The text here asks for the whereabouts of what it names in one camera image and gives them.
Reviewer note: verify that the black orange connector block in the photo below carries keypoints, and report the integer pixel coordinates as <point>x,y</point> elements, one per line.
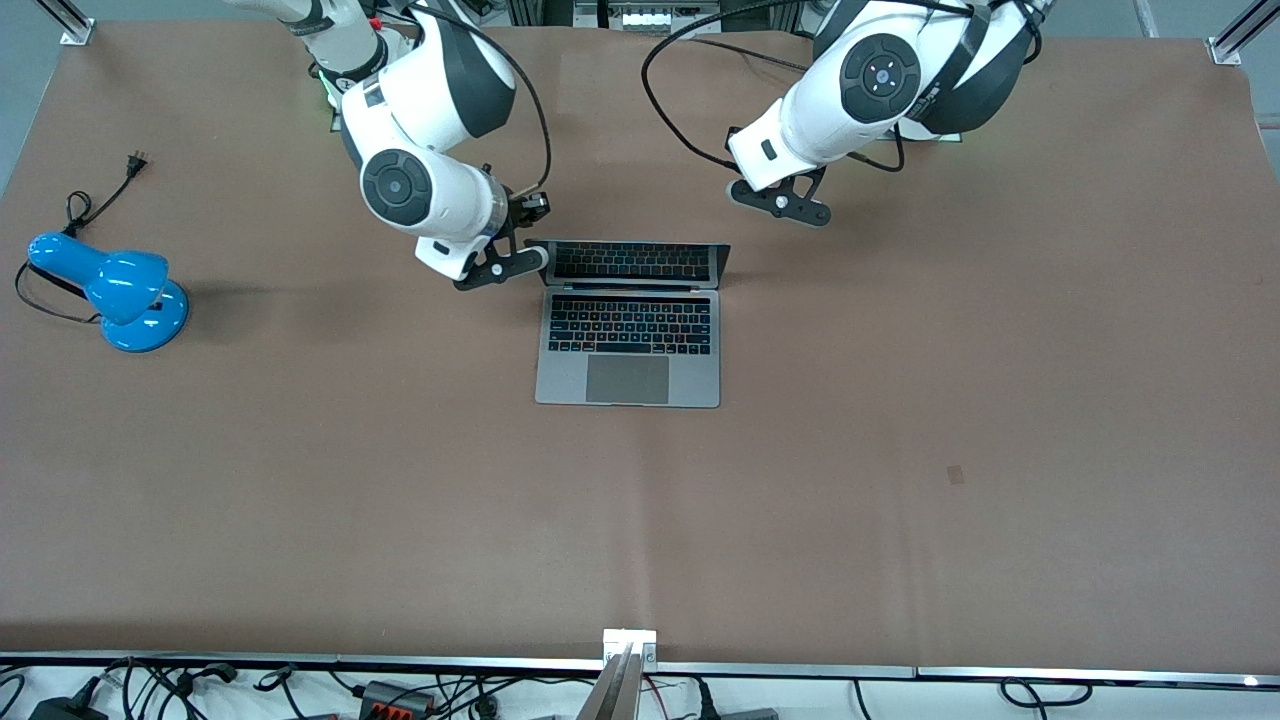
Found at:
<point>385,698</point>

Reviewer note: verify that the black plug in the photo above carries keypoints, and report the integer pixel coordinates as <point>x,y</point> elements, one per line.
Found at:
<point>703,700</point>

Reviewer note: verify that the white metal edge bracket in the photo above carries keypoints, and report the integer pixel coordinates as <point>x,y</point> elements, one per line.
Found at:
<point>615,638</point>

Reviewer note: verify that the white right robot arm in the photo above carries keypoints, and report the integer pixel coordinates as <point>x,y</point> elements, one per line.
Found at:
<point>440,90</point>

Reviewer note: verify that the silver table edge rail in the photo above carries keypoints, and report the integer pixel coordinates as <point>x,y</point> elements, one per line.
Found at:
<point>450,662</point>

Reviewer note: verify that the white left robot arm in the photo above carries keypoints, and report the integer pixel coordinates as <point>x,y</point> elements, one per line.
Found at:
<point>880,75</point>

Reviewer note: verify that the aluminium profile beam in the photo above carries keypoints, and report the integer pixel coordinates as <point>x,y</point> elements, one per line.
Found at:
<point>615,695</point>

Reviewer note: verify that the brown table cover sheet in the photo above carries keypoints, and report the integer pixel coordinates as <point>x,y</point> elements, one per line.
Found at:
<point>640,520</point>

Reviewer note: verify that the grey laptop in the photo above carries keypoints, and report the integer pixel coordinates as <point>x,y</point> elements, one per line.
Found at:
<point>628,350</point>

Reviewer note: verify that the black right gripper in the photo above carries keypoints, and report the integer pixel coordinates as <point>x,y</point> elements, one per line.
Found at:
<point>521,212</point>

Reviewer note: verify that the black power adapter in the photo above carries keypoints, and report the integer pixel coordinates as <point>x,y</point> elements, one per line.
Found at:
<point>65,710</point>

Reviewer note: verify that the aluminium corner profile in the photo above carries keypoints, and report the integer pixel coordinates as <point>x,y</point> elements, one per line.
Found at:
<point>1228,45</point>
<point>78,33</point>

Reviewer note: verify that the grey control box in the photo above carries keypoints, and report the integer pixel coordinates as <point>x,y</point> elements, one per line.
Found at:
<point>645,18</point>

